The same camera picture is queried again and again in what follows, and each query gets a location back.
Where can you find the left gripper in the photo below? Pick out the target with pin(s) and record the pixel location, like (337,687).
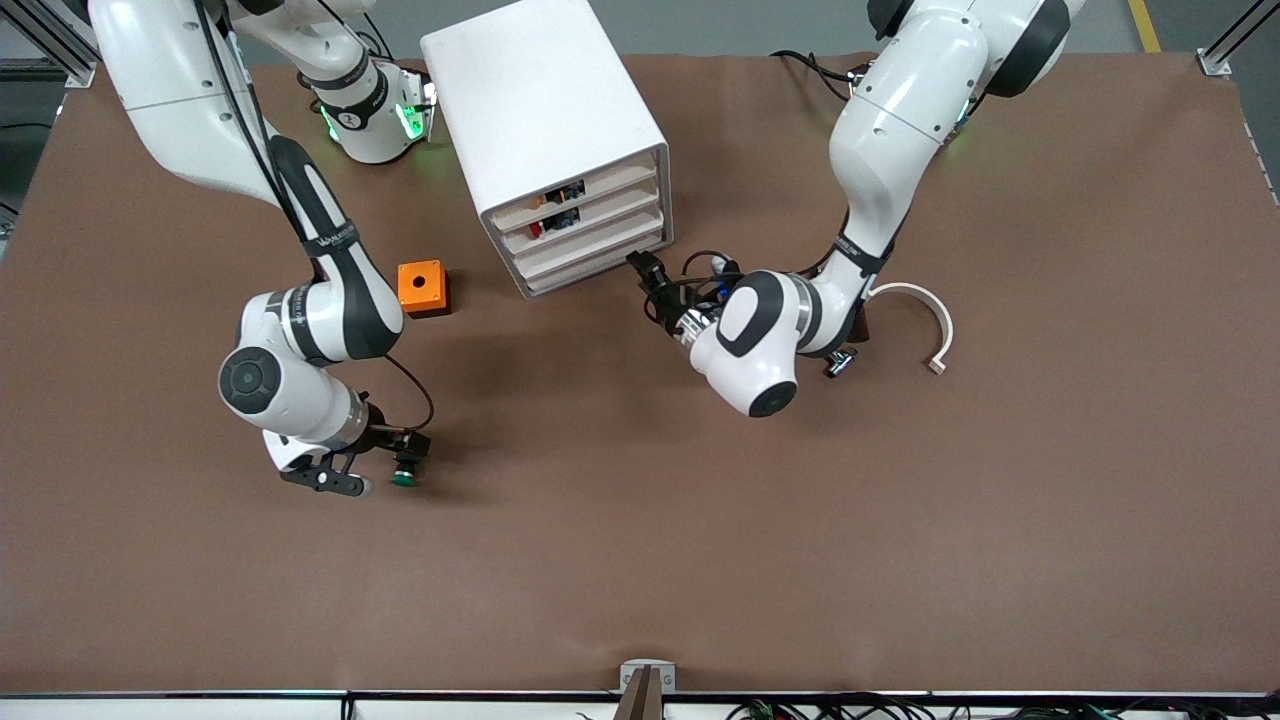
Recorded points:
(667,305)

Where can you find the white curved bracket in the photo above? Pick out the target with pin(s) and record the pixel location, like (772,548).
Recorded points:
(945,330)

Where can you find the brown wedge post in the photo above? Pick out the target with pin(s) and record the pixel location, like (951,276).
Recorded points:
(645,700)

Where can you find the aluminium frame post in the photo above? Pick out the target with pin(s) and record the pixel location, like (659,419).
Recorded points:
(75,75)
(1215,65)

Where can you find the red push button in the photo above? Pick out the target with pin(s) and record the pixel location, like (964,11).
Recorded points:
(548,220)

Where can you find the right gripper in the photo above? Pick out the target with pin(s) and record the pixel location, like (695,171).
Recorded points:
(386,436)

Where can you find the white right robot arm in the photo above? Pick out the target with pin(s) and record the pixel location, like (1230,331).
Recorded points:
(320,320)

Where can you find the green push button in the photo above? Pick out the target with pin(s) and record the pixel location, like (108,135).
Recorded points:
(405,480)

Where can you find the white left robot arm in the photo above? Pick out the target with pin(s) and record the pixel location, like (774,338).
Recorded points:
(900,120)

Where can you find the white drawer cabinet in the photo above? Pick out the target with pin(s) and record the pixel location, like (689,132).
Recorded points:
(530,100)

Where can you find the orange push button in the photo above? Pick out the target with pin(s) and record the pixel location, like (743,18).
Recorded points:
(552,192)

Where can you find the small silver metal connector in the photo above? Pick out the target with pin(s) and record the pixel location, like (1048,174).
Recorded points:
(842,364)

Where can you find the orange button box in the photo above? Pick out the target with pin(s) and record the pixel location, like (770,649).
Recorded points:
(420,285)

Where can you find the brown table mat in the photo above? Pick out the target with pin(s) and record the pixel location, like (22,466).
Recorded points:
(640,550)

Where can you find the grey mount bracket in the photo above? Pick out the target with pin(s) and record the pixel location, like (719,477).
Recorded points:
(630,672)

